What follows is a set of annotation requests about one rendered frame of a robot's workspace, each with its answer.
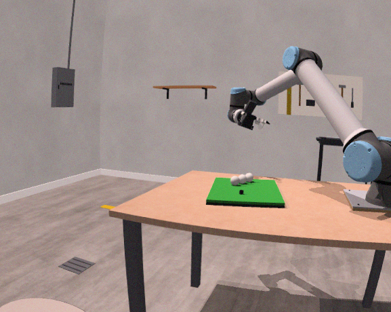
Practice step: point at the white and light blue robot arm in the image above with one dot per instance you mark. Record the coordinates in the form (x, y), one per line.
(366, 157)

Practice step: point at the white ball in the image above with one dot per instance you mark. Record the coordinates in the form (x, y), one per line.
(235, 180)
(242, 178)
(249, 177)

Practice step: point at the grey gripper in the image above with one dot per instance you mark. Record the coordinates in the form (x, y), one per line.
(244, 118)

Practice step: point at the green rectangular mat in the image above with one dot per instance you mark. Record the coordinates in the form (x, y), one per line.
(257, 193)

